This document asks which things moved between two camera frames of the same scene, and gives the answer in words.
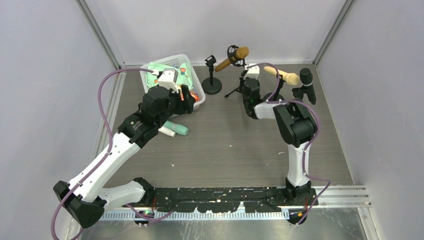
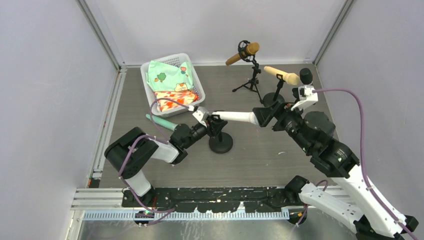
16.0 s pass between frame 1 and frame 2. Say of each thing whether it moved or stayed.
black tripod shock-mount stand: moved
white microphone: moved
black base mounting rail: stayed
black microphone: stayed
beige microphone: stayed
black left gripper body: moved
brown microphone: moved
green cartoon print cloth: stayed
